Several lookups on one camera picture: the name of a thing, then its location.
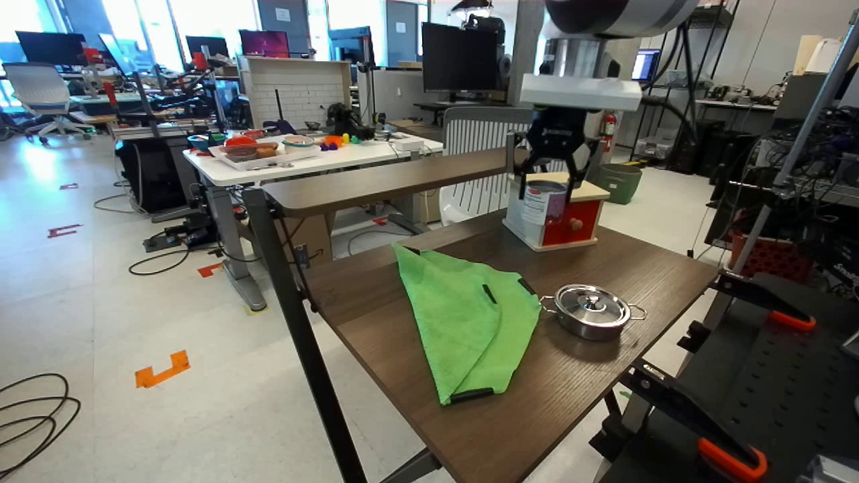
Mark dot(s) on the red plastic crate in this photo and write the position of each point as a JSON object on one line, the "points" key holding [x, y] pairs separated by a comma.
{"points": [[772, 259]]}

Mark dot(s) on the black under desk cabinet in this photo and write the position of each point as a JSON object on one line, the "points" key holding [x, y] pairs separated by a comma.
{"points": [[149, 175]]}

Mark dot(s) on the small blue lit screen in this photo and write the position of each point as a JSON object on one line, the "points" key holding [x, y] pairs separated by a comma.
{"points": [[646, 64]]}

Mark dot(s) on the steel pot with lid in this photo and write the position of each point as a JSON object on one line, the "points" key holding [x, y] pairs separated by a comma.
{"points": [[592, 308]]}

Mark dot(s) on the black metal table frame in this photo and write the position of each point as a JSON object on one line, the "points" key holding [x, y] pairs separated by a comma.
{"points": [[304, 357]]}

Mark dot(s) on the red fire extinguisher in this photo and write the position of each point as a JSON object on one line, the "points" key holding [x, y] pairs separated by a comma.
{"points": [[611, 131]]}

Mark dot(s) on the wooden box with red drawer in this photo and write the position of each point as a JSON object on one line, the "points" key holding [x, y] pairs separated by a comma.
{"points": [[579, 226]]}

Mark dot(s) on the grey mesh panel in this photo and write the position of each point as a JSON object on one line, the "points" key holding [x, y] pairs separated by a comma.
{"points": [[478, 135]]}

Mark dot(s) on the beige cardboard box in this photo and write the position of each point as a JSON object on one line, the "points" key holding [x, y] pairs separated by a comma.
{"points": [[808, 55]]}

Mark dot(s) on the green bin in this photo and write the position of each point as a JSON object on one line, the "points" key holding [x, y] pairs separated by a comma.
{"points": [[618, 179]]}

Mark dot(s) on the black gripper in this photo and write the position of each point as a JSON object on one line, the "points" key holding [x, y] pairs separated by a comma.
{"points": [[556, 131]]}

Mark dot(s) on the red orange tray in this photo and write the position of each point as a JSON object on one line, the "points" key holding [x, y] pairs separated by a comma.
{"points": [[245, 145]]}

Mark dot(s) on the black perforated board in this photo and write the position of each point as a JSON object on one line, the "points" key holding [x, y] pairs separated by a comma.
{"points": [[779, 391]]}

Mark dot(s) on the white desk partition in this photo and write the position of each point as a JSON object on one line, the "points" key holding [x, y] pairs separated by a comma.
{"points": [[296, 88]]}

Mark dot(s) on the white desk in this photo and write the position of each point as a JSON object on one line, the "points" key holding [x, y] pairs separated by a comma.
{"points": [[296, 161]]}

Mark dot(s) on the colourful small toys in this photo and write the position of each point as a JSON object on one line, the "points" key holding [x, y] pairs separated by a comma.
{"points": [[335, 141]]}

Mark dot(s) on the background computer monitor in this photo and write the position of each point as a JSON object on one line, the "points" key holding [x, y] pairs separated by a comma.
{"points": [[265, 43], [208, 43], [349, 43], [50, 47]]}

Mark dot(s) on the brown wooden raised shelf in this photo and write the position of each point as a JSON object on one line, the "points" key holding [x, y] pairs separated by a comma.
{"points": [[392, 177]]}

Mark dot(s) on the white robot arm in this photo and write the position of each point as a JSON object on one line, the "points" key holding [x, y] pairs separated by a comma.
{"points": [[580, 88]]}

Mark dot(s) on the green cloth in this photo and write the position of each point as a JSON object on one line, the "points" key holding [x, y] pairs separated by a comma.
{"points": [[465, 323]]}

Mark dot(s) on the white office chair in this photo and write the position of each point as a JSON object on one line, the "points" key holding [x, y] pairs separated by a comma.
{"points": [[41, 94]]}

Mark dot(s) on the large black monitor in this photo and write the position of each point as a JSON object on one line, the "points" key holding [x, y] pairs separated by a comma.
{"points": [[461, 55]]}

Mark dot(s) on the orange floor tape marker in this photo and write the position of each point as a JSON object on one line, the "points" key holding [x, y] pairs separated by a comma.
{"points": [[161, 370]]}

